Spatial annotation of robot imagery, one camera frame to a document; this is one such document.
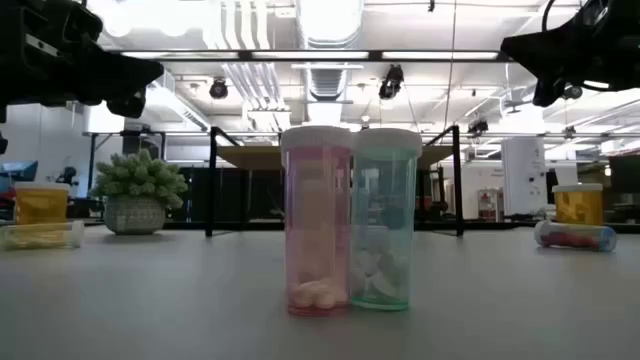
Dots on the black rig bar with lights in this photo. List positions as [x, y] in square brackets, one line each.
[375, 55]

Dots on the wide orange medicine bottle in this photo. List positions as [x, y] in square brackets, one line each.
[578, 205]
[41, 202]

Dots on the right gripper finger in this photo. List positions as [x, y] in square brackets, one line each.
[540, 50]
[550, 90]

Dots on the black ceiling spotlight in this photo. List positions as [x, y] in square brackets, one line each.
[477, 126]
[572, 92]
[391, 82]
[218, 89]

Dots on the wooden shelf black frame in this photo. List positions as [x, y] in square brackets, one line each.
[250, 157]

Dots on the green potted plant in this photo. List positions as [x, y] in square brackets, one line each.
[135, 200]

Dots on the black aluminium table frame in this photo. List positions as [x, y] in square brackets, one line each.
[500, 226]

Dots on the white column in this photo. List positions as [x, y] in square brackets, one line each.
[522, 182]

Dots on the blue lit screen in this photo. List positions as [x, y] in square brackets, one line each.
[20, 171]

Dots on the green medicine bottle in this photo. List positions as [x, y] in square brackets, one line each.
[385, 225]

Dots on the blue bottle with red pills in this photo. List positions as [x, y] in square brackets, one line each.
[575, 237]

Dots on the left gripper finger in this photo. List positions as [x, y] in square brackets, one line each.
[130, 75]
[127, 104]

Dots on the pink medicine bottle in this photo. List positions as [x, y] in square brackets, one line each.
[317, 225]

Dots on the yellow medicine bottle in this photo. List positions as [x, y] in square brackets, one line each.
[42, 236]

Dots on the rack with red bins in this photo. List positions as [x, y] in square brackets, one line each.
[487, 205]

